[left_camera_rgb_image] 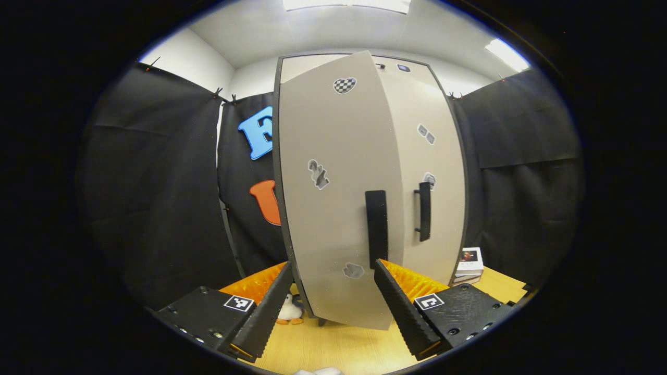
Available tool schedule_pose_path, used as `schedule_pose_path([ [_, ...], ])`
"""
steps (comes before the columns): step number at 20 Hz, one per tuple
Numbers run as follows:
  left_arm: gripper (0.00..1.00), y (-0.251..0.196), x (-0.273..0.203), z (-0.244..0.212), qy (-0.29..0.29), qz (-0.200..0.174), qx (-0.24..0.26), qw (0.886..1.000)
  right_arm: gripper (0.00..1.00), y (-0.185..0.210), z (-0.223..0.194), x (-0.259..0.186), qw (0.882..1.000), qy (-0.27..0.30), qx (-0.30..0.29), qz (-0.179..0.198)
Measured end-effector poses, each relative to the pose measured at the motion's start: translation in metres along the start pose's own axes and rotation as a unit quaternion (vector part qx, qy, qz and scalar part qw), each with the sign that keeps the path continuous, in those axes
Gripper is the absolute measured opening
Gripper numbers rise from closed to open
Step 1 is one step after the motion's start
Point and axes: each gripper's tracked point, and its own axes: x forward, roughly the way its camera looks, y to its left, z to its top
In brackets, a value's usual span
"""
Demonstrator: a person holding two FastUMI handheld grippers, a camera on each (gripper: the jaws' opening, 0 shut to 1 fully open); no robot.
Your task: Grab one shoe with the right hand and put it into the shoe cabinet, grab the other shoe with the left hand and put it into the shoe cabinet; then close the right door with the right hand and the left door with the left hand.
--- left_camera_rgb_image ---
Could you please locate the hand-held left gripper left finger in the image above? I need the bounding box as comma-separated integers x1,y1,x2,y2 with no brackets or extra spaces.
154,260,295,364

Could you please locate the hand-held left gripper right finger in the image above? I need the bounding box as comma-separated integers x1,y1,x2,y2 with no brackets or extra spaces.
374,259,516,361

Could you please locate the grey cabinet door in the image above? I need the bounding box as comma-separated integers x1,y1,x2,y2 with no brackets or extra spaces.
275,51,408,330
388,68,466,286

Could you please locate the grey shoe cabinet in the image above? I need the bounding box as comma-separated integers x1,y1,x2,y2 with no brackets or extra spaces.
273,51,468,329

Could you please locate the grey cabinet drawer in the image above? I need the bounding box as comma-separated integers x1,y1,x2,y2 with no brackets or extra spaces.
373,55,433,74

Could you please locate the white orange plush toy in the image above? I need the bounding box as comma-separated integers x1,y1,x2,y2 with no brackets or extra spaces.
276,293,305,325

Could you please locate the white photo cover book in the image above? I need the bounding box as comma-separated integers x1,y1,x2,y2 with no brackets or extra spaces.
456,247,484,277

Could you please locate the narrow ceiling light panel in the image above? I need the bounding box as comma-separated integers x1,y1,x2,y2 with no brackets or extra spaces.
485,38,530,72

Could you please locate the large ceiling light panel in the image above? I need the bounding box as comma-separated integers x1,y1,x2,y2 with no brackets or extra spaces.
283,0,411,14

